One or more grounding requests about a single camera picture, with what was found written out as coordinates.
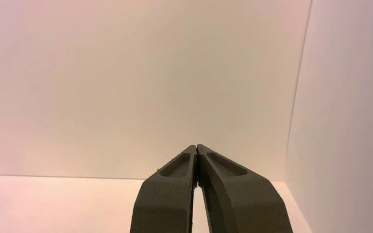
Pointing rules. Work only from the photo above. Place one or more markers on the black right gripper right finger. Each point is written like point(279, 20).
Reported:
point(238, 202)

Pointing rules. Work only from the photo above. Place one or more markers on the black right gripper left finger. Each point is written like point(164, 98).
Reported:
point(165, 199)

